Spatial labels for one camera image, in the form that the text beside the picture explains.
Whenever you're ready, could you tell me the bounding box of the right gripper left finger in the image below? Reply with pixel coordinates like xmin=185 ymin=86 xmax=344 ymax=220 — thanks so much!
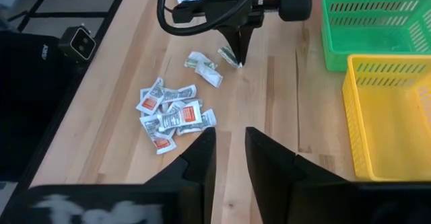
xmin=144 ymin=126 xmax=217 ymax=224

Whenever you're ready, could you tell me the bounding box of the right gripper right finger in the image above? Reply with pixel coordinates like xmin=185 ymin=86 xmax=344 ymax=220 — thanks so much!
xmin=244 ymin=126 xmax=347 ymax=224

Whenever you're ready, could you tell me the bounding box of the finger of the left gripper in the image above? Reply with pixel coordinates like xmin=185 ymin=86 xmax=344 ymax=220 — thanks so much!
xmin=240 ymin=23 xmax=257 ymax=67
xmin=217 ymin=26 xmax=242 ymax=66

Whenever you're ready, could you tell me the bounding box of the green plastic basket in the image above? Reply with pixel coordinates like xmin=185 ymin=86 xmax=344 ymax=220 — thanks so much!
xmin=321 ymin=0 xmax=431 ymax=72

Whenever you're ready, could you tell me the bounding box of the yellow plastic basket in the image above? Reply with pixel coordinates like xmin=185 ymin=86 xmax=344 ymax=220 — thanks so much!
xmin=341 ymin=53 xmax=431 ymax=182

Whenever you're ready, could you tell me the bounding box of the black box with logo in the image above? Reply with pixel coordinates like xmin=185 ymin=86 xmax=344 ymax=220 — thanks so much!
xmin=0 ymin=31 xmax=73 ymax=183

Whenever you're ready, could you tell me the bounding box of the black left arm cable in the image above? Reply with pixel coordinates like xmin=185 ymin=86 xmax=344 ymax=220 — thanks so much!
xmin=154 ymin=0 xmax=263 ymax=37

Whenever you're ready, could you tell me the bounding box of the black table-level camera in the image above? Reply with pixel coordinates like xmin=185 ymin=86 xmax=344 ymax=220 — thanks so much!
xmin=59 ymin=24 xmax=98 ymax=63

